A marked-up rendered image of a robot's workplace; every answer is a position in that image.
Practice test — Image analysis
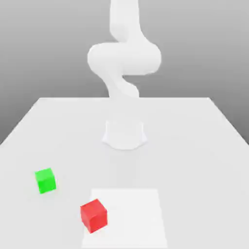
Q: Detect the small green cube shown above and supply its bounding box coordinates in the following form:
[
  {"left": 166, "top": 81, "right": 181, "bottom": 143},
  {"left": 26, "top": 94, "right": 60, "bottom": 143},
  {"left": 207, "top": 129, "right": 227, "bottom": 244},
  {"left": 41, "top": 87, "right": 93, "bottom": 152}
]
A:
[{"left": 35, "top": 167, "right": 57, "bottom": 195}]

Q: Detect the small red cube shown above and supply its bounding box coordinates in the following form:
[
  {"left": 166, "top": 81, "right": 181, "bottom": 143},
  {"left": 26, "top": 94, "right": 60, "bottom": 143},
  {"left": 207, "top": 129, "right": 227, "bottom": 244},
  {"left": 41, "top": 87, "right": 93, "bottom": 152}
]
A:
[{"left": 80, "top": 198, "right": 108, "bottom": 234}]

